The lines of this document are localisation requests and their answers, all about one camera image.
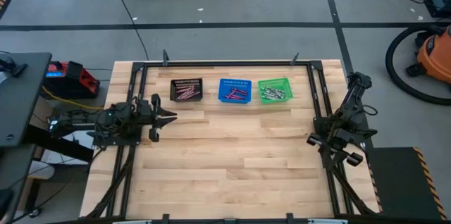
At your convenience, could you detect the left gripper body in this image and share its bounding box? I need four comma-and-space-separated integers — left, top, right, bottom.
135, 94, 162, 143

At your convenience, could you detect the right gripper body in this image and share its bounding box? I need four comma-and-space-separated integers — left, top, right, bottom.
306, 133, 364, 167

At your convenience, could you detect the black plastic basket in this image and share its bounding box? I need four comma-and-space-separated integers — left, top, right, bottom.
169, 77, 203, 103

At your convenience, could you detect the white light bar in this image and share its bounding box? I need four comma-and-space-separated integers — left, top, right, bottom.
112, 219, 153, 224
307, 218, 349, 224

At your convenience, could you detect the blue plastic basket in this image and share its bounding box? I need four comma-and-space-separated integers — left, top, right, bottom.
218, 77, 253, 104

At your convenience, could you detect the green plastic basket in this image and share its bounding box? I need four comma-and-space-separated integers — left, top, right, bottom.
257, 77, 295, 105

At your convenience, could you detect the white box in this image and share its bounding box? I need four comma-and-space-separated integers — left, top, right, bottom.
41, 130, 95, 166

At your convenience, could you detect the black desk leg bar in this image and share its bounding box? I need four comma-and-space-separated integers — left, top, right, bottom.
25, 124, 95, 164

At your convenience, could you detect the orange shop vacuum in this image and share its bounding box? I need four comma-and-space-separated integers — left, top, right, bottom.
385, 23, 451, 106

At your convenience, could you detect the red black power station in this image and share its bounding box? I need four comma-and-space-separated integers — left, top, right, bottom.
44, 61, 101, 100

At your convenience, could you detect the black desk top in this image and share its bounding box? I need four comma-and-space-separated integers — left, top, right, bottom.
0, 51, 53, 148

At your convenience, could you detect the orange vacuum cleaner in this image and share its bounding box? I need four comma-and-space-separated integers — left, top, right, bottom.
404, 26, 451, 86

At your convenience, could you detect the black desk device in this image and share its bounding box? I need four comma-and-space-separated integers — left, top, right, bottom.
0, 57, 28, 79

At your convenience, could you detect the dark desk panel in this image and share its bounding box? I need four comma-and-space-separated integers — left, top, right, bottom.
0, 145, 36, 224

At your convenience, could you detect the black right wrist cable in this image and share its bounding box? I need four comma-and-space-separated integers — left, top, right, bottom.
362, 104, 379, 117

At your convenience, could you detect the black aluminium table frame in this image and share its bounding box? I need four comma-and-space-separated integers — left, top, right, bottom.
80, 49, 381, 224

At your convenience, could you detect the yellow cable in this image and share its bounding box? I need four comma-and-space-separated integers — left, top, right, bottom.
41, 85, 105, 111

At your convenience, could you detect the black floor cable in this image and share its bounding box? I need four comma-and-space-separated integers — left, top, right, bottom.
101, 0, 150, 61

